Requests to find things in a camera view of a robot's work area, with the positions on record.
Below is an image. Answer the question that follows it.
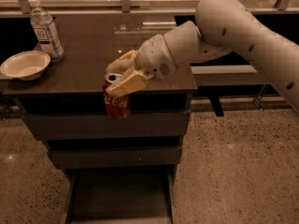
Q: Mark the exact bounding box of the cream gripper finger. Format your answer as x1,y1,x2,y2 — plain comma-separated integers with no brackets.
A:
106,49,137,74
106,68,153,97

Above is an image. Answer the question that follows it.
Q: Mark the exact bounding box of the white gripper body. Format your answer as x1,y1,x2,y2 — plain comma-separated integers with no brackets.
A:
136,35,178,80

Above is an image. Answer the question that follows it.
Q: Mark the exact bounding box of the red coke can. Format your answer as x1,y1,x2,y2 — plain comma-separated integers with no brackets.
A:
103,74,131,119

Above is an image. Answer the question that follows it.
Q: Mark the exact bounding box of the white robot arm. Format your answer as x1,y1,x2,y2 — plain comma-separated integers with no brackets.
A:
106,0,299,111

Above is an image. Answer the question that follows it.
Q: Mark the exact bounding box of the top grey drawer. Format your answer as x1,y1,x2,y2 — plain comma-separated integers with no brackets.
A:
22,111,190,140

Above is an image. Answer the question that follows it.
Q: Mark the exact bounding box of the grey drawer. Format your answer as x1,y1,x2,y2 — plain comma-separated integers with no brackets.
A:
49,147,182,169
22,111,190,140

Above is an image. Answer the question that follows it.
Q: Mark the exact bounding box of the middle grey drawer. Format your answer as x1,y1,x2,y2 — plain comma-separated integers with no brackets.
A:
49,147,182,169

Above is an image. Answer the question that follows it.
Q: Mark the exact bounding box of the dark grey drawer cabinet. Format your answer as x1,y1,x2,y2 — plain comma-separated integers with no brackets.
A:
2,13,198,224

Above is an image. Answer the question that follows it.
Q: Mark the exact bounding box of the open bottom drawer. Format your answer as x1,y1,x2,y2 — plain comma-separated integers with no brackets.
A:
60,166,175,224

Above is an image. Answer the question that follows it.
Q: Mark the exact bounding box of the clear plastic water bottle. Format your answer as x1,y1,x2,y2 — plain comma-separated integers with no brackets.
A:
29,0,64,63

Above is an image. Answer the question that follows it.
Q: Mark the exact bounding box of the white bowl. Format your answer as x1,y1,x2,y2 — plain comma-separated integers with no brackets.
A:
1,50,50,81

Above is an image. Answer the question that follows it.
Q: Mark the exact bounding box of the grey bench rail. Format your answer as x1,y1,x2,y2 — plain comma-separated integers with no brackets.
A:
192,65,270,117

